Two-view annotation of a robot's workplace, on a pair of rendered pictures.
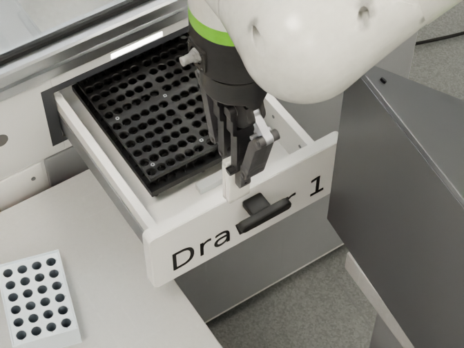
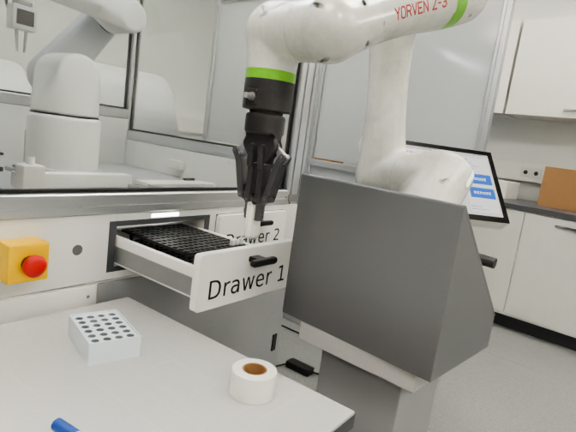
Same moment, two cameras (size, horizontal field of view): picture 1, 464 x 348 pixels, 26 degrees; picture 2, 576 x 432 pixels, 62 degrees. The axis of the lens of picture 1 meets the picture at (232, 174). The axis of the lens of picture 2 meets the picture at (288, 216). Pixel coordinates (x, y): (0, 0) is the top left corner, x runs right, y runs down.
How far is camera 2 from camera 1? 0.82 m
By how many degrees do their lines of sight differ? 47
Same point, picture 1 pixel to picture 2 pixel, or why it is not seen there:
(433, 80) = not seen: hidden behind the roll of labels
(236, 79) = (274, 105)
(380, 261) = (329, 301)
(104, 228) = (142, 315)
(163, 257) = (205, 279)
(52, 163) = (102, 289)
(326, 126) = (245, 336)
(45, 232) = not seen: hidden behind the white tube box
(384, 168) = (331, 222)
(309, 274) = not seen: outside the picture
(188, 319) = (214, 345)
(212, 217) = (233, 260)
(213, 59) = (263, 91)
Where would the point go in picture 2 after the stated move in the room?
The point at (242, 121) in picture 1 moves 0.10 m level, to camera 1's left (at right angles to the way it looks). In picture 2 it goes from (268, 152) to (215, 145)
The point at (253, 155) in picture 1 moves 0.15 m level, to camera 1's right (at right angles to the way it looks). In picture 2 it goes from (276, 171) to (350, 178)
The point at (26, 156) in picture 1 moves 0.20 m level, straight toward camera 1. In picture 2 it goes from (88, 273) to (123, 308)
